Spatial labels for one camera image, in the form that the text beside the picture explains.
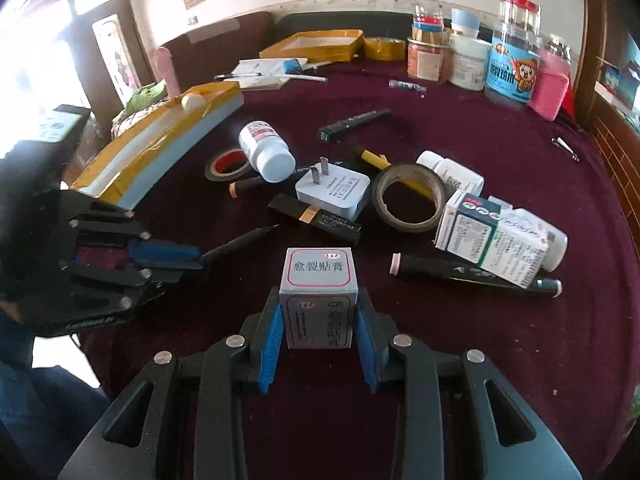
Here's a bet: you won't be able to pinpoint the black tape roll red core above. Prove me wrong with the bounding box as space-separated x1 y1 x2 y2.
205 146 253 183

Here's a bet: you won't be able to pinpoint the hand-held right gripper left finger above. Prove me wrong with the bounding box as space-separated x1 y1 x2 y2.
57 285 288 480

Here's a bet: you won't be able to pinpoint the white pen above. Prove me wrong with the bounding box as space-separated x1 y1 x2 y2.
250 72 328 84

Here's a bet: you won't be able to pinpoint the large yellow-taped white tray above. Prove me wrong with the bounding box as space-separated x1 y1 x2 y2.
70 81 246 211

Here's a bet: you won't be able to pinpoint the green cloth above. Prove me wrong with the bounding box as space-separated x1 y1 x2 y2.
124 82 168 116

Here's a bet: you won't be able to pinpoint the dark wooden cabinet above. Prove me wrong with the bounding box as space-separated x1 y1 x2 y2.
582 0 640 221

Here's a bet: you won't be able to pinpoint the white plastic jar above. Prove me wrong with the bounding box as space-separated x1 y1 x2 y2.
447 34 493 92

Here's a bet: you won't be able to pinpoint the person's blue trouser leg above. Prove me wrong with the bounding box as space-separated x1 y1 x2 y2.
0 305 111 480

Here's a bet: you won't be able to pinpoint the black pen orange tip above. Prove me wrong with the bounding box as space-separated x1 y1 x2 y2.
229 176 301 198

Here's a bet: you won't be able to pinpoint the wooden glass door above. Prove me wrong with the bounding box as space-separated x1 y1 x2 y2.
0 0 156 126

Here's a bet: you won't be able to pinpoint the short black marker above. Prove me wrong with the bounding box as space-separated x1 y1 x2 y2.
318 108 393 142

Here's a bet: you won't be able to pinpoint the long black marker grey end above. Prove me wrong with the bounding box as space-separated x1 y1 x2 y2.
390 252 563 301

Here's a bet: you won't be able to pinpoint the large white pill bottle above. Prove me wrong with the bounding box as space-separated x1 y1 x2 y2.
500 207 569 273

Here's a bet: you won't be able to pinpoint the black sofa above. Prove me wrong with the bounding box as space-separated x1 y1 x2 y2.
272 10 496 43

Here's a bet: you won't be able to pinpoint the brown tape roll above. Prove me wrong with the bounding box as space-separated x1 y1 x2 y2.
372 162 447 233

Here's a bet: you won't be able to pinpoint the white power adapter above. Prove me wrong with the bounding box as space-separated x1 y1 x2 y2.
295 156 372 221

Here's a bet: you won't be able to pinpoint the clear jar blue cartoon label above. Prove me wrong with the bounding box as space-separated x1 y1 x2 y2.
484 22 543 111

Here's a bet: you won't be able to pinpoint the clear jar red-blue lid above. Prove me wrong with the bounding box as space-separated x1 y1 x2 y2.
412 5 445 43

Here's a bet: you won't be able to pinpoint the small yellow-taped white tray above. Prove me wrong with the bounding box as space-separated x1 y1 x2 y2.
258 29 365 62

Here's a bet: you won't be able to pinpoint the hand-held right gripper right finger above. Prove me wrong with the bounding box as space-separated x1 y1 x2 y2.
352 287 583 480

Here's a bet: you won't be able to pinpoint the maroon tablecloth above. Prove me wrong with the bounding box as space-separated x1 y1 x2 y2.
75 57 640 480

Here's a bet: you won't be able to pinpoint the small white pill bottle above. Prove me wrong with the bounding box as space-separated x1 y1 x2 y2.
238 120 297 184

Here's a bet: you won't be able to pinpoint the clear jar red lid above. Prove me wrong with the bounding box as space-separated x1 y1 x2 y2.
497 0 542 36

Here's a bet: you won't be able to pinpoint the white blue medicine box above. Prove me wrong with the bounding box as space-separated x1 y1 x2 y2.
434 192 546 291

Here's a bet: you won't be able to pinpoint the thin black brush pen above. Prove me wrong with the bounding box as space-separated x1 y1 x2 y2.
200 224 280 263

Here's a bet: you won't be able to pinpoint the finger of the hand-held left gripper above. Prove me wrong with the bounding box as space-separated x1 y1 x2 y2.
62 191 203 263
57 259 203 322

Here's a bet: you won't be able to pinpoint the white printed notepad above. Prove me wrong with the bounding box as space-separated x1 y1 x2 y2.
231 58 291 92

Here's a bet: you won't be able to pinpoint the stack of books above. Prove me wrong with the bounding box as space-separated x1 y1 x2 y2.
595 55 640 121

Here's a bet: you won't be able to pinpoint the patterned blanket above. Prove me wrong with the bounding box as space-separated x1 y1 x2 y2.
110 105 151 138

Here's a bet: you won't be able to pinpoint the white pill bottle red-cross label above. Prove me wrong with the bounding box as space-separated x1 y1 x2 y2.
416 150 486 196

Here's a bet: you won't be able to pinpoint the wide yellow tape roll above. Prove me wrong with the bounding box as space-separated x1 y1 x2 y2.
363 36 407 62

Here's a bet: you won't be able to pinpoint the black box orange band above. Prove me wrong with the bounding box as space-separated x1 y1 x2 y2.
267 192 363 247

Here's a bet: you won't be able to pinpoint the small grey plaster box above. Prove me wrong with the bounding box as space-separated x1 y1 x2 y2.
279 246 360 351

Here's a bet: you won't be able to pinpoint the clear jar pink contents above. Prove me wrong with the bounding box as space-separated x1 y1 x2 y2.
527 35 573 122

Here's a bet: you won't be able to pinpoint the yellow handled tool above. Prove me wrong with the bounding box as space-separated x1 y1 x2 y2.
345 145 436 201

